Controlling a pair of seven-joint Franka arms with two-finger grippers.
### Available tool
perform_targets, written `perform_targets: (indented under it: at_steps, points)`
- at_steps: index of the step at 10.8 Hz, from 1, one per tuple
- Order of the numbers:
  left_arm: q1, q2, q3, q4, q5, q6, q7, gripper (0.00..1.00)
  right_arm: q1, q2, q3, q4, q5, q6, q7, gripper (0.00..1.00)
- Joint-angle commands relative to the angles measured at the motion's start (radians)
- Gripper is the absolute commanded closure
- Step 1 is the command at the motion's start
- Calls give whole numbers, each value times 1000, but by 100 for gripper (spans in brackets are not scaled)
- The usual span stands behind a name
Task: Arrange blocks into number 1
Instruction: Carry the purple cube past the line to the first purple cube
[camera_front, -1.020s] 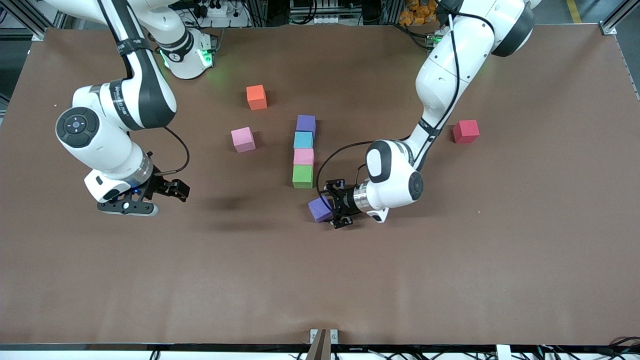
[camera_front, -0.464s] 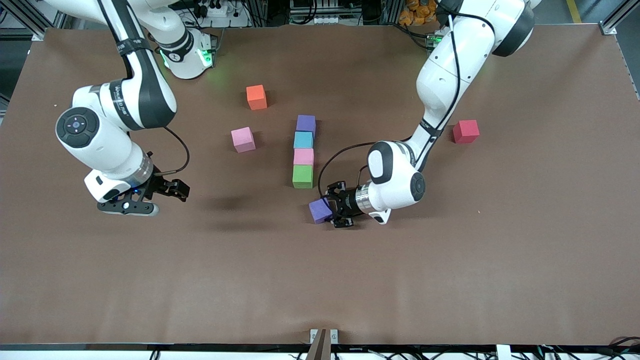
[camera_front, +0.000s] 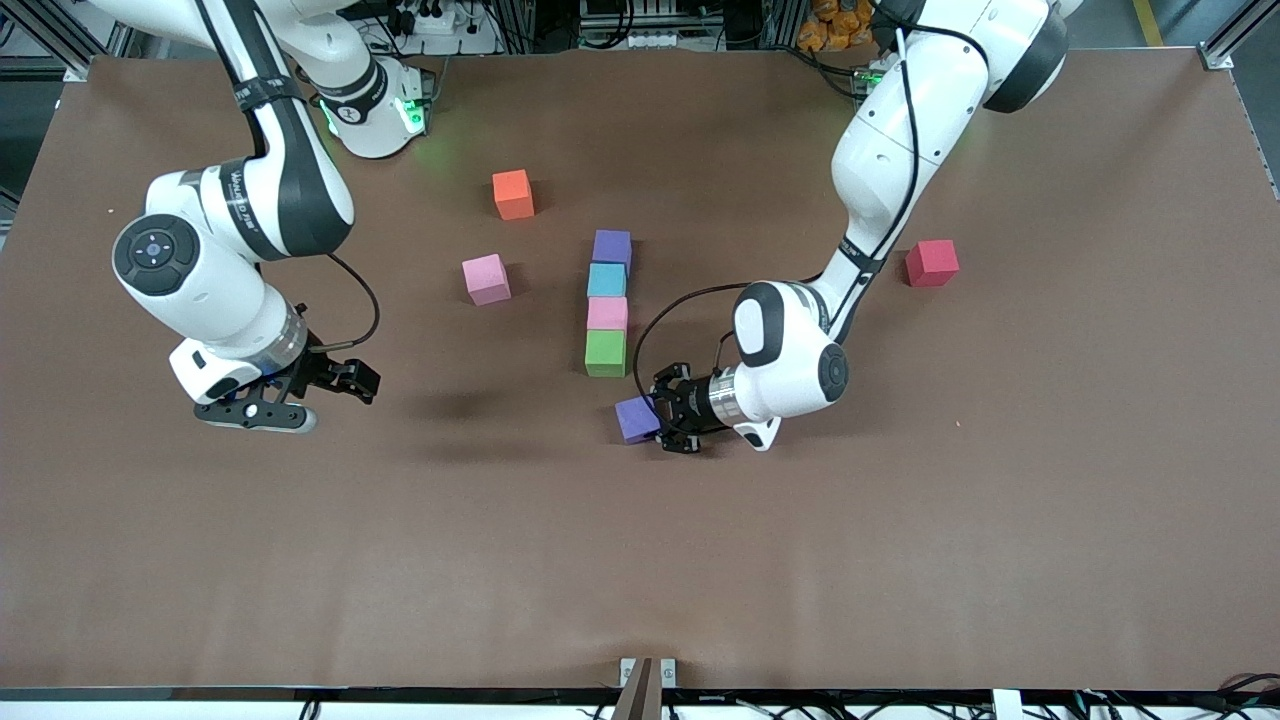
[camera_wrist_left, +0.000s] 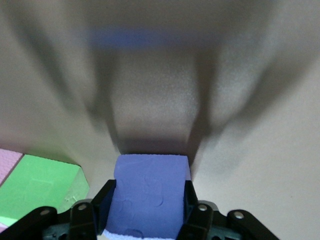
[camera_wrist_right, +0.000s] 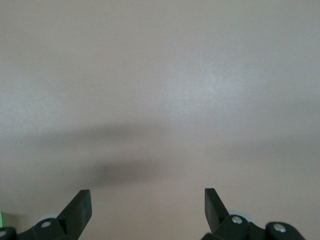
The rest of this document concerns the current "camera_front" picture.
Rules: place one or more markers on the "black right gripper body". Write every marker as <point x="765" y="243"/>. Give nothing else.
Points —
<point x="318" y="369"/>

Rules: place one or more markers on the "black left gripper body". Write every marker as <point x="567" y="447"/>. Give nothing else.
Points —
<point x="691" y="402"/>

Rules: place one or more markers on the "purple foam cube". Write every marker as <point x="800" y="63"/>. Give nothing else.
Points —
<point x="611" y="246"/>
<point x="634" y="420"/>

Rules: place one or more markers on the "green foam cube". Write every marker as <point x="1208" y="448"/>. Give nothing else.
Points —
<point x="605" y="352"/>

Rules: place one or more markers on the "light pink foam cube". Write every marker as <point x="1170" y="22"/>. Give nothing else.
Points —
<point x="607" y="313"/>

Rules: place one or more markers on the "cyan foam cube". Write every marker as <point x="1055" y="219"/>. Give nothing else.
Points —
<point x="606" y="280"/>

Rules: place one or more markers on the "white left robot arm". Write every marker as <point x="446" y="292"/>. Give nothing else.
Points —
<point x="900" y="150"/>

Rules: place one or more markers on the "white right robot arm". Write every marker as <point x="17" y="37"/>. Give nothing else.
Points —
<point x="200" y="280"/>

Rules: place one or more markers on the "orange foam cube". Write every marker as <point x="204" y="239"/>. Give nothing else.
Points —
<point x="513" y="194"/>

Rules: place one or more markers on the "brown support pole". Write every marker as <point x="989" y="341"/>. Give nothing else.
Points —
<point x="640" y="695"/>

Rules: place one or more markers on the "brown table mat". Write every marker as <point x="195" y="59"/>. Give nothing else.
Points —
<point x="900" y="580"/>

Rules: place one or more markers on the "red foam cube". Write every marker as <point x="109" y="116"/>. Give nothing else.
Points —
<point x="932" y="262"/>

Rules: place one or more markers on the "black table edge strip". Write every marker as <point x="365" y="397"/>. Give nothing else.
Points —
<point x="300" y="694"/>

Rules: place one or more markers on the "white power strip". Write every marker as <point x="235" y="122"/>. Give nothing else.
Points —
<point x="430" y="18"/>
<point x="640" y="40"/>

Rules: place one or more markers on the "orange toy pile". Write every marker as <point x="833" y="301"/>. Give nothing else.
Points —
<point x="840" y="25"/>

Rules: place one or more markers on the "small metal bracket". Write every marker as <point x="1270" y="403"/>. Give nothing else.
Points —
<point x="668" y="672"/>

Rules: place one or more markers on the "aluminium frame post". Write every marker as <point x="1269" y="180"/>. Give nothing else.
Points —
<point x="1225" y="45"/>
<point x="60" y="40"/>

